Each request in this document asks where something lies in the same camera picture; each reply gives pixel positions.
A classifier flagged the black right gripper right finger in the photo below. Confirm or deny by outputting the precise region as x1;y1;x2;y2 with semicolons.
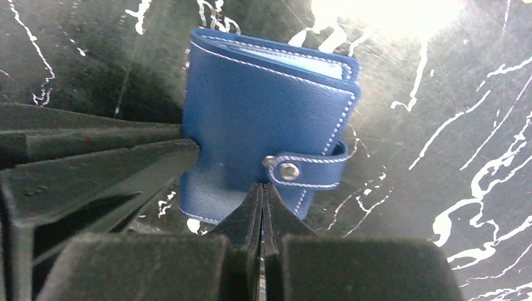
262;184;462;300

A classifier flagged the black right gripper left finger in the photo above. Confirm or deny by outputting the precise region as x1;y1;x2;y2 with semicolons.
38;184;262;300

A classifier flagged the navy blue card holder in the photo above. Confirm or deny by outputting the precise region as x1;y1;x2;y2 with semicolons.
179;28;361;224

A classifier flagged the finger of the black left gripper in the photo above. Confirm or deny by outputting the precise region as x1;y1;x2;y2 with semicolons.
1;139;200;300
1;103;181;169

